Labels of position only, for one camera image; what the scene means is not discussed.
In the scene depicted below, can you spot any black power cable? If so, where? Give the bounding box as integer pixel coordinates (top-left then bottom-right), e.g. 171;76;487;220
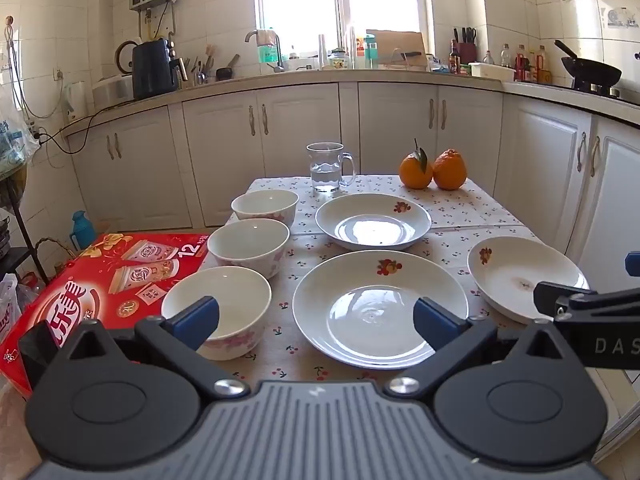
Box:
29;110;98;155

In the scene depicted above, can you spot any metal faucet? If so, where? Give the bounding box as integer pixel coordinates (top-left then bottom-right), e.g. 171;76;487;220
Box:
245;30;287;72

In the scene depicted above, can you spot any teal thermos jug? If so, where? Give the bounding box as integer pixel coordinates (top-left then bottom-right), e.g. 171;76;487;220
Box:
70;210;96;252

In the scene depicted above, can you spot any white bowl pink floral print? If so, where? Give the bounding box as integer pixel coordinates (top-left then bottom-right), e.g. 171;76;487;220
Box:
207;218;291;280
231;189;300;232
160;266;272;362

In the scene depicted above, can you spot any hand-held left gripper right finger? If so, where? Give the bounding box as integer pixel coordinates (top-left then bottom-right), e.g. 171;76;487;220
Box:
385;297;568;401

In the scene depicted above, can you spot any bumpy orange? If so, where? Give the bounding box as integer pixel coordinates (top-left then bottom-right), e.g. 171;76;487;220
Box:
432;148;468;191

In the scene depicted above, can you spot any white plate fruit print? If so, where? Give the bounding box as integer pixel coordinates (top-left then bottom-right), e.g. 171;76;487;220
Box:
315;193;432;252
292;250;469;371
467;236;591;325

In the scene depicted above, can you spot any red printed carton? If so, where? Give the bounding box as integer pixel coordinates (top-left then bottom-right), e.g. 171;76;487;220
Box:
0;232;211;396

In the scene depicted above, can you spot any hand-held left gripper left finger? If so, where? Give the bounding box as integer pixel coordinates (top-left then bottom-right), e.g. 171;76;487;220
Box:
65;296;251;402

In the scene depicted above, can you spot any green dish soap bottle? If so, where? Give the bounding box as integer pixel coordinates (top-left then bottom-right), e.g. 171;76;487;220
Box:
257;27;279;64

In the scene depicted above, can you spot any utensil holder with utensils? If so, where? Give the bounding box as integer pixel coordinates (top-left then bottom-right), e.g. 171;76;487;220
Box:
191;45;217;86

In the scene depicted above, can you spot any wicker basket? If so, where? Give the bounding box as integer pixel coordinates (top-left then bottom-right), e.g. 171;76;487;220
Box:
34;237;76;273

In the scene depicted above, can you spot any white electric kettle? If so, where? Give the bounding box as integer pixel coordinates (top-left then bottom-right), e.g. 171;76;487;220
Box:
65;81;89;122

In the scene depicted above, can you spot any wooden cutting board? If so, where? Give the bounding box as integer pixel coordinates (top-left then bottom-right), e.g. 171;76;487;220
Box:
366;30;428;70

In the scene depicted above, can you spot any orange with green leaf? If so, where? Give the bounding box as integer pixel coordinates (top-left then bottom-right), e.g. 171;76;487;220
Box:
398;138;434;191

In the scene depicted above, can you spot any kitchen countertop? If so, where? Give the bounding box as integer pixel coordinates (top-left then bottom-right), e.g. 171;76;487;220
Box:
62;67;640;136

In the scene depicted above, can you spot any glass mug with water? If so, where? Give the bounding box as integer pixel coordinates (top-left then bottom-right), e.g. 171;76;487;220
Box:
306;142;357;194

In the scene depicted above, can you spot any white rectangular container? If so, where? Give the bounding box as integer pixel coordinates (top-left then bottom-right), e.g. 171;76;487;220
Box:
469;62;516;82

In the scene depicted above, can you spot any white plastic bag red print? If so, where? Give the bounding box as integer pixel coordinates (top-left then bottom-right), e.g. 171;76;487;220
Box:
0;274;24;342

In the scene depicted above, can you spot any cherry print tablecloth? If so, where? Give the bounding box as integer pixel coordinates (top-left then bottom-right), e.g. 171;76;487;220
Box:
220;174;591;386

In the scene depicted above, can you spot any black wok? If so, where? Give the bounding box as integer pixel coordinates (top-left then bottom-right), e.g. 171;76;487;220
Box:
554;40;623;92

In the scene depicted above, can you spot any black metal rack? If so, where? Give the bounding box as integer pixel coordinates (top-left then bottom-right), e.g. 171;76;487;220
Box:
0;175;51;286

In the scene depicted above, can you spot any dark blue air fryer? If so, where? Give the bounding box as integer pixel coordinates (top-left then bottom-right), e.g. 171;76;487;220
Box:
132;38;181;101

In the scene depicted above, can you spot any knife block with knives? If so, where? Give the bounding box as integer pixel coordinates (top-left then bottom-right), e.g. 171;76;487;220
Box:
454;27;478;63

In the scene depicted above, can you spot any clear plastic bag blue print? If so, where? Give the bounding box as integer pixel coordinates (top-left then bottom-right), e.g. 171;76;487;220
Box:
0;95;42;177

